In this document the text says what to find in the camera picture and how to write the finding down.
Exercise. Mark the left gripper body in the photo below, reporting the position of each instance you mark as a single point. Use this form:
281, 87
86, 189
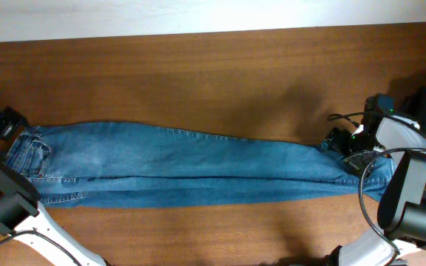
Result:
0, 125

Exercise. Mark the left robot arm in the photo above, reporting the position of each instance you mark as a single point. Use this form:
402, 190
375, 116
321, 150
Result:
23, 216

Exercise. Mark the blue denim jeans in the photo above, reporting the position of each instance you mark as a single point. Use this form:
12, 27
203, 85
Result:
129, 165

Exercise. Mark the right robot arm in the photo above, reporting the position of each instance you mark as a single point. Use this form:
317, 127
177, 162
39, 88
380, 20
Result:
400, 228

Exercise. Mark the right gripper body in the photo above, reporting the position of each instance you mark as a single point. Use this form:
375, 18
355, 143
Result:
360, 151

